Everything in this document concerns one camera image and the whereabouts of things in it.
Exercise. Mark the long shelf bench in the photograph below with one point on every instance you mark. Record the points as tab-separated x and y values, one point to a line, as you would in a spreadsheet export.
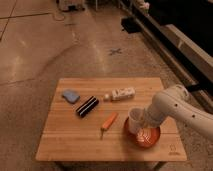
195	54

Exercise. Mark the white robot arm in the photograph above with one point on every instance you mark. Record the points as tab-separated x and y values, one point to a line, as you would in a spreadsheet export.
172	102

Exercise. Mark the black box on floor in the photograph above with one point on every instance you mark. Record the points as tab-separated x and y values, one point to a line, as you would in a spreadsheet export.
130	25

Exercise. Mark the white ceramic cup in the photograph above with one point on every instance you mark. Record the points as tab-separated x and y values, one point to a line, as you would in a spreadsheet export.
136	120

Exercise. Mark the orange ceramic bowl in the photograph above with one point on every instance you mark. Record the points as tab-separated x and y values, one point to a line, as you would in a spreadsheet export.
144	138

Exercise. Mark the wooden table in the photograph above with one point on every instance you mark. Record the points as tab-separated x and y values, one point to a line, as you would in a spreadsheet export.
68	137

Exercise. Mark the black striped rectangular block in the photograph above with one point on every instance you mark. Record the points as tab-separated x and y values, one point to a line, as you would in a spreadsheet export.
87	106

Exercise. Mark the white equipment on floor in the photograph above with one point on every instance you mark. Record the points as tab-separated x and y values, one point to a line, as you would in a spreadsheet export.
64	5

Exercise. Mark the blue sponge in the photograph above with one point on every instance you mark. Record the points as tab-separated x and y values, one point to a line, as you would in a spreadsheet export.
71	96

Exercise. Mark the white tube with cap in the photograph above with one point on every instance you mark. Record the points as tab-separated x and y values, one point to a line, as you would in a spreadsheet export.
120	94

